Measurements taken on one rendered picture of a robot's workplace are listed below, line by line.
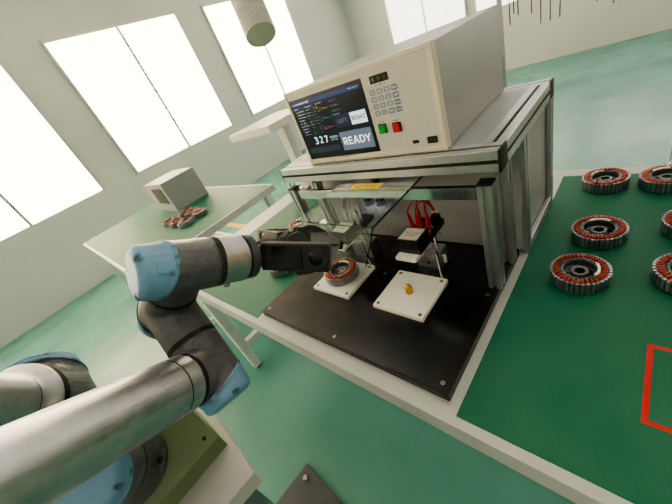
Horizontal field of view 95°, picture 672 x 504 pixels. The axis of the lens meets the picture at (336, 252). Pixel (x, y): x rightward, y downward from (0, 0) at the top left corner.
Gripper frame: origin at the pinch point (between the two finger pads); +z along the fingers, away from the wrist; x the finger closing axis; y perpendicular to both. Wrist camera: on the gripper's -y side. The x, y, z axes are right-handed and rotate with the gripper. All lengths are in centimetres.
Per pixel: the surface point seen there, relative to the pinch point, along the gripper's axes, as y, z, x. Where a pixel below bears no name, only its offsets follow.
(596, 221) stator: -35, 60, -3
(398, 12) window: 351, 540, -370
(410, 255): -1.8, 25.3, 5.5
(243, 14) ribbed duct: 111, 47, -99
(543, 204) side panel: -22, 68, -7
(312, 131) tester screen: 25.8, 16.6, -27.5
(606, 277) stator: -40, 42, 8
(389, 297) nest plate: 3.3, 23.8, 17.7
